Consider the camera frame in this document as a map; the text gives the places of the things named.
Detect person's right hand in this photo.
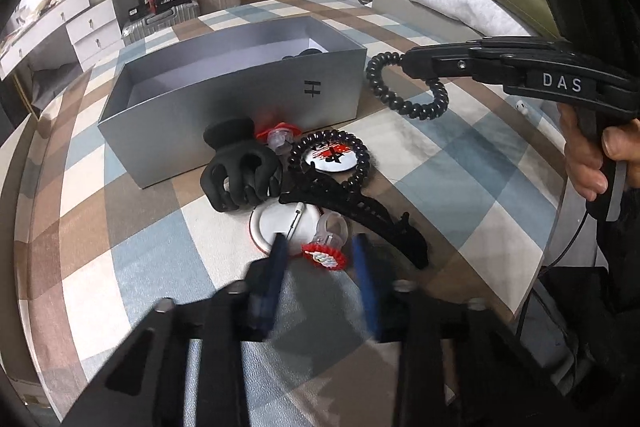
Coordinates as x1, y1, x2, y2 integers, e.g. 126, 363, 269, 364
558, 103, 640, 202

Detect white red-rimmed pin badge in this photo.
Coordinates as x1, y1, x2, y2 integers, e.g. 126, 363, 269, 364
248, 200, 321, 257

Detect red white printed badge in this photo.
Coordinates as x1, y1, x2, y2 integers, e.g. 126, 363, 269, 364
304, 142, 358, 173

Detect long black banana clip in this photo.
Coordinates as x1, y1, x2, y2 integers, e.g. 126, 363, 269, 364
279, 184, 428, 270

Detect silver open cardboard box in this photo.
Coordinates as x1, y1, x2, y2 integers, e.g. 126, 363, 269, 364
98, 16, 368, 188

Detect red flower plastic ring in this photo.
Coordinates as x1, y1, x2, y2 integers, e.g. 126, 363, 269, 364
300, 211, 350, 273

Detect white desk with drawers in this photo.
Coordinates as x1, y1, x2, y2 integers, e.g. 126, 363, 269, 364
1, 0, 125, 80

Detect large black claw clip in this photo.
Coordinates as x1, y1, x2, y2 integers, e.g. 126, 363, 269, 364
200, 118, 283, 212

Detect white rolled blanket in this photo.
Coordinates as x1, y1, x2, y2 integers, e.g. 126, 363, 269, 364
409, 0, 530, 37

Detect silver lying suitcase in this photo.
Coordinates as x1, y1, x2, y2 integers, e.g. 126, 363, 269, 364
122, 1, 201, 46

